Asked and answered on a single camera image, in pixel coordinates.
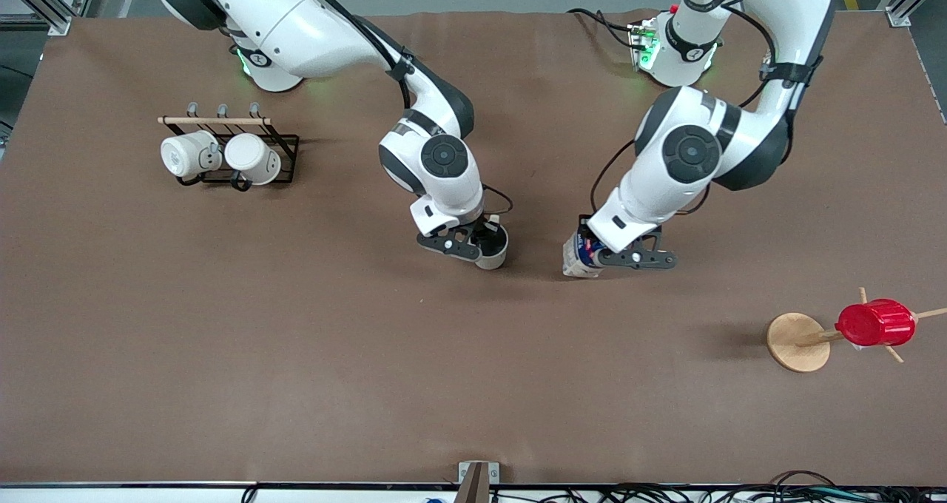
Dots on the red plastic cup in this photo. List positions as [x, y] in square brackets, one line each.
[877, 324]

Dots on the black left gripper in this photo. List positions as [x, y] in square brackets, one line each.
[587, 239]

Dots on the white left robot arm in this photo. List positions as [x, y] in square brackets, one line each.
[688, 152]

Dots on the white mug with grey print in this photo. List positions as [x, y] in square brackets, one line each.
[185, 154]

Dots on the wooden mug tree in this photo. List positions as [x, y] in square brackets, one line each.
[797, 342]

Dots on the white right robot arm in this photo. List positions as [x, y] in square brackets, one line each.
[296, 15]

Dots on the blue white milk carton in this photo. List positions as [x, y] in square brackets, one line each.
[573, 263]

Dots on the grey ceramic mug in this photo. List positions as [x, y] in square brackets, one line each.
[494, 259]

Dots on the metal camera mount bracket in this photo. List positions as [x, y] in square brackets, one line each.
[478, 481]

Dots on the plain white mug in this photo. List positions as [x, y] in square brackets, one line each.
[251, 157]

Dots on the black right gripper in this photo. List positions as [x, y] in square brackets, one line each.
[487, 233]

